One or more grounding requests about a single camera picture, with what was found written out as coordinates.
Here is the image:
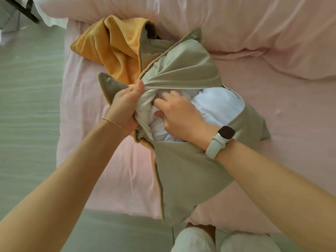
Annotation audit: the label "person's left hand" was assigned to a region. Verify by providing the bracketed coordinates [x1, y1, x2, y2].
[105, 79, 145, 134]

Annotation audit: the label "person's right hand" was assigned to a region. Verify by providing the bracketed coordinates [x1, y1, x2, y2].
[153, 90, 220, 151]

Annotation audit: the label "white pillow insert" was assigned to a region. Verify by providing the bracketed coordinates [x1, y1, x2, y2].
[148, 87, 246, 143]

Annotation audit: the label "grey and orange pillowcase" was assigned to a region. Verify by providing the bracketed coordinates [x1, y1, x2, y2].
[98, 28, 271, 226]
[70, 15, 175, 86]

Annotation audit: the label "pink bed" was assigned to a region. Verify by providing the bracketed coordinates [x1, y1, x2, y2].
[56, 19, 336, 234]

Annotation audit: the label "person's left forearm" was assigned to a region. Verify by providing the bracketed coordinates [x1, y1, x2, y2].
[0, 119, 129, 252]

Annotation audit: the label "person's right forearm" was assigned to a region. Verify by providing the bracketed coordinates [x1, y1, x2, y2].
[216, 140, 336, 252]

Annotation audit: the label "person's left leg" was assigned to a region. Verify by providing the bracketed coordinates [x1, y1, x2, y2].
[186, 222, 216, 244]

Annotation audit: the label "person's white shorts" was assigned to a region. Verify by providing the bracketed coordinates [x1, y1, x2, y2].
[171, 227, 281, 252]

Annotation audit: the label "white smartwatch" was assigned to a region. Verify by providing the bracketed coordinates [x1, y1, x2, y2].
[205, 126, 236, 160]

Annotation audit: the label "pink ruffled duvet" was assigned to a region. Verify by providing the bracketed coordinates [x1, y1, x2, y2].
[33, 0, 336, 81]

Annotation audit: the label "thin gold bracelet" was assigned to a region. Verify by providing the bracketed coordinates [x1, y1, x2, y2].
[101, 117, 128, 132]

